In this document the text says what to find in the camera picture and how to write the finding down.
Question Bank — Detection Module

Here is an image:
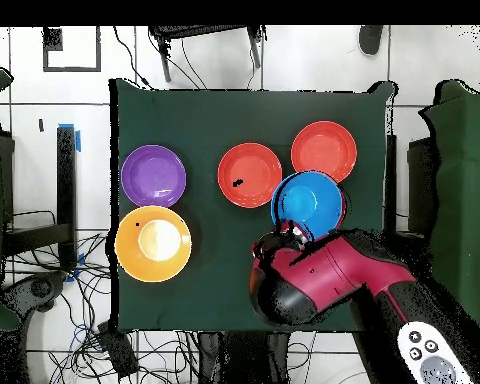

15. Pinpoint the black square frame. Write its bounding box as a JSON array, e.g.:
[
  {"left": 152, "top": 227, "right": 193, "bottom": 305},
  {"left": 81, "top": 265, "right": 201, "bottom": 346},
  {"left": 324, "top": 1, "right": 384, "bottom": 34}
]
[{"left": 42, "top": 25, "right": 102, "bottom": 73}]

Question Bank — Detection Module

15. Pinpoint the person's foot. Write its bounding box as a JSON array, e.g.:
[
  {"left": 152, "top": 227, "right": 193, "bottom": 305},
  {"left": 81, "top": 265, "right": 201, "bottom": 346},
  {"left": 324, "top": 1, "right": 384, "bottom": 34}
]
[{"left": 357, "top": 24, "right": 385, "bottom": 57}]

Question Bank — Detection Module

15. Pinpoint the blue plastic bowl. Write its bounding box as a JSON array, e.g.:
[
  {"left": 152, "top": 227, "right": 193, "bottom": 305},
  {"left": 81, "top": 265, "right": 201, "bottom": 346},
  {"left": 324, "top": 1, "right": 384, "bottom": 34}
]
[{"left": 270, "top": 170, "right": 345, "bottom": 242}]

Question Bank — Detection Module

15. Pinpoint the purple plastic bowl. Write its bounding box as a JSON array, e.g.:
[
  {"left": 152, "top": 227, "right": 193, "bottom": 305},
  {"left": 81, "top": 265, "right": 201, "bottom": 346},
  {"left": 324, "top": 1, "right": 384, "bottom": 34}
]
[{"left": 120, "top": 144, "right": 188, "bottom": 208}]

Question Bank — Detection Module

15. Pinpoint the large yellow-orange bowl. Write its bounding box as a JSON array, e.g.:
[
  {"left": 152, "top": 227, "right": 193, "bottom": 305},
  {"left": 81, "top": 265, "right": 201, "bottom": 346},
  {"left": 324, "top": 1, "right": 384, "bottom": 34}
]
[{"left": 114, "top": 205, "right": 193, "bottom": 284}]

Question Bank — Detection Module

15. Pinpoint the blue network cable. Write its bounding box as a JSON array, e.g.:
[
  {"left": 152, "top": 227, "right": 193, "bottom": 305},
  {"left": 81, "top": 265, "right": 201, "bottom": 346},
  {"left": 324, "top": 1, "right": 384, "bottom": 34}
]
[{"left": 69, "top": 323, "right": 105, "bottom": 353}]

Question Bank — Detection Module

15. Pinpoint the dark green tablecloth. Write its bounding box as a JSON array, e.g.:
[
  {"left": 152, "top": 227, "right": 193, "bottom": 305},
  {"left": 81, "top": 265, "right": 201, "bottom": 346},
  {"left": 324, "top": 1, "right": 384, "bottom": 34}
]
[{"left": 108, "top": 77, "right": 397, "bottom": 333}]

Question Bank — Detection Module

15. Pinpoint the black floor cable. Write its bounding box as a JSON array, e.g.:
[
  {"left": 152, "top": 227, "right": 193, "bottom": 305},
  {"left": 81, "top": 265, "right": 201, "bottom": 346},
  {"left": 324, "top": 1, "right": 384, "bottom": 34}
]
[{"left": 112, "top": 25, "right": 153, "bottom": 89}]

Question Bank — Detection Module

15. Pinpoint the black metal chair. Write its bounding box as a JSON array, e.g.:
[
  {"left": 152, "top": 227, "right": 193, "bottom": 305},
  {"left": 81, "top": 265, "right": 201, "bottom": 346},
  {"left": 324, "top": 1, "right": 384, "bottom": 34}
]
[{"left": 148, "top": 24, "right": 267, "bottom": 84}]

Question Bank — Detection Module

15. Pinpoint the wide red-orange bowl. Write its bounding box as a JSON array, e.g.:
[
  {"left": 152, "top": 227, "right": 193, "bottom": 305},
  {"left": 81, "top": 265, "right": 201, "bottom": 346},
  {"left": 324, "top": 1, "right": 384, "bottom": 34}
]
[
  {"left": 290, "top": 120, "right": 358, "bottom": 184},
  {"left": 217, "top": 142, "right": 284, "bottom": 210}
]

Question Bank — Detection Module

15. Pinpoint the black power brick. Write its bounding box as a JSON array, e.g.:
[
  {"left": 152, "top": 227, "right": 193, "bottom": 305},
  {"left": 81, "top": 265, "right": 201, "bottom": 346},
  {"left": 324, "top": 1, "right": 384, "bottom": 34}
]
[{"left": 96, "top": 321, "right": 140, "bottom": 379}]

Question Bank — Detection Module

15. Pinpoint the blue tape strip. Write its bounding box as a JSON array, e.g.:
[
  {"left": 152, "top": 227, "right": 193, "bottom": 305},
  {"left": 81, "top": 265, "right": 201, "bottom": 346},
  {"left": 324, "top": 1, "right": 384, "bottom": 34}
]
[{"left": 58, "top": 122, "right": 82, "bottom": 153}]

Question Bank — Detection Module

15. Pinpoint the black table frame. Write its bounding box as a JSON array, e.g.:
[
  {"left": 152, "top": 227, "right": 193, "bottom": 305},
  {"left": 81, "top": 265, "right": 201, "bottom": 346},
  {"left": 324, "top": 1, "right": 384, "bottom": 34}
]
[{"left": 1, "top": 125, "right": 79, "bottom": 273}]

